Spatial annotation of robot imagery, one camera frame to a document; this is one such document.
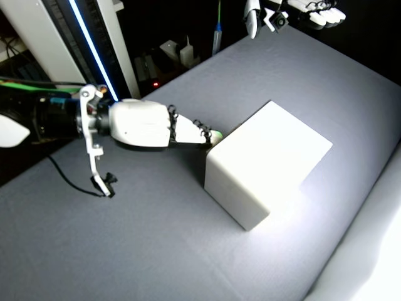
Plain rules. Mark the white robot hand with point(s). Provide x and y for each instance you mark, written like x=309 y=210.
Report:
x=319 y=17
x=141 y=125

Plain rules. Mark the white rectangular box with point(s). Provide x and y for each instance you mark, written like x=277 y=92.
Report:
x=266 y=150

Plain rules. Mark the black box with red light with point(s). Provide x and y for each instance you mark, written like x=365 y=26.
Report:
x=147 y=72

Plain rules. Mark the small white bottle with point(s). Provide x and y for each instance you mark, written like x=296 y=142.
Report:
x=187 y=53

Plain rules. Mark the blue and white tube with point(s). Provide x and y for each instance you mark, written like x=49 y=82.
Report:
x=217 y=37

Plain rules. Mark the grey table cloth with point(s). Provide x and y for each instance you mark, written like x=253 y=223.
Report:
x=125 y=238

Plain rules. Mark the white column with blue light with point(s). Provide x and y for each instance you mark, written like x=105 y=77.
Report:
x=31 y=31

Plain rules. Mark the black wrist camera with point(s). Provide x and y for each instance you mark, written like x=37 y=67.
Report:
x=106 y=185
x=279 y=20

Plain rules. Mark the white angled bracket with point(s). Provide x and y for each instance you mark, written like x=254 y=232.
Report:
x=169 y=47

